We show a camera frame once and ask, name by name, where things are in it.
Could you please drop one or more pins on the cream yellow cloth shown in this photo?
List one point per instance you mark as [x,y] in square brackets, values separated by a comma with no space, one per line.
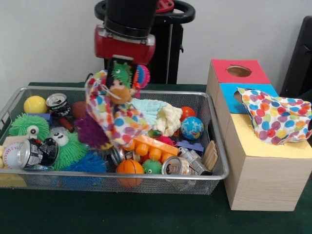
[169,119]

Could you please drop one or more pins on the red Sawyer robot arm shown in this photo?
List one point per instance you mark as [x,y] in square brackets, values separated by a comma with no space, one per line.
[129,14]

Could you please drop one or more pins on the dark green table cloth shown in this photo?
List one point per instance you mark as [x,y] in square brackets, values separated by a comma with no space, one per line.
[122,214]

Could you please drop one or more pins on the green spiky ball with eyes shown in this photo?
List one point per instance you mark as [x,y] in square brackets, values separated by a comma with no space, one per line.
[70,151]

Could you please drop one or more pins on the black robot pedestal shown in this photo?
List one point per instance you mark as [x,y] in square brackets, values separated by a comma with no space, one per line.
[168,53]

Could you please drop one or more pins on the wooden box with three holes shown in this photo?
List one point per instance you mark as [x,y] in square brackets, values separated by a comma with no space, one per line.
[263,175]

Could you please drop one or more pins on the blue globe ball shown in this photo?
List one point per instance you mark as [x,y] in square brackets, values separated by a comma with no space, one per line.
[192,127]

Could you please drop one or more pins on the crushed silver can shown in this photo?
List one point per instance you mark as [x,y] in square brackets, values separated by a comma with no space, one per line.
[175,166]

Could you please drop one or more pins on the small orange basketball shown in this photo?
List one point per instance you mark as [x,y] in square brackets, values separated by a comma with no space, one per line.
[129,169]

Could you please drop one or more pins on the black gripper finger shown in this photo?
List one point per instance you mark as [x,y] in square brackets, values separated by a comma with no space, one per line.
[117,60]
[129,60]

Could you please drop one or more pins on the brown monkey toy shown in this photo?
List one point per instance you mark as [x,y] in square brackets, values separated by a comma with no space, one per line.
[118,91]

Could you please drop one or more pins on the purple spiky monster toy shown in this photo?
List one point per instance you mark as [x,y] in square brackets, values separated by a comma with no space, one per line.
[90,132]

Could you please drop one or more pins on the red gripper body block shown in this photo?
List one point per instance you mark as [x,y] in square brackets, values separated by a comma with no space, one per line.
[124,48]

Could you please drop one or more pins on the colourful patterned cloth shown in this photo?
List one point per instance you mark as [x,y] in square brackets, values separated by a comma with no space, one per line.
[122,124]
[275,119]

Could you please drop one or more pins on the yellow ball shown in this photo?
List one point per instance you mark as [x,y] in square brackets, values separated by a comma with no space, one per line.
[35,104]

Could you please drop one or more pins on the orange building block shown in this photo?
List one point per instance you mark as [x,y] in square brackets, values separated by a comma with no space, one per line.
[153,148]

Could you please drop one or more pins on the shallow clear bin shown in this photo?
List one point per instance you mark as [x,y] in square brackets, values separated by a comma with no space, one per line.
[214,161]

